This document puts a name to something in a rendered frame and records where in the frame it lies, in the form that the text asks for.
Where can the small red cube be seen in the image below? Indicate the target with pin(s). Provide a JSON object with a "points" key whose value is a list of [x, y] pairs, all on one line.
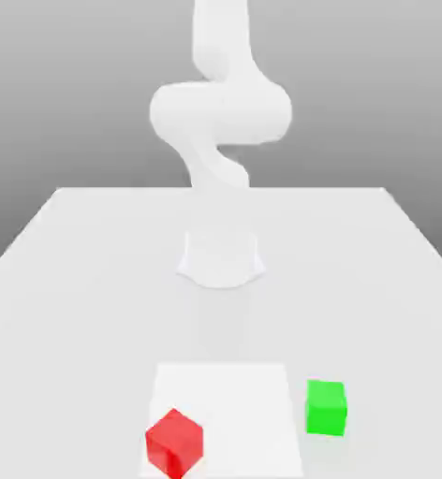
{"points": [[174, 441]]}

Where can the small green cube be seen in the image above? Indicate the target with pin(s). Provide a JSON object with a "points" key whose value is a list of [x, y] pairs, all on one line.
{"points": [[326, 408]]}

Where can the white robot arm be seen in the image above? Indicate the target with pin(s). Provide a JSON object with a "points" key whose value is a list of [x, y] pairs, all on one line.
{"points": [[221, 112]]}

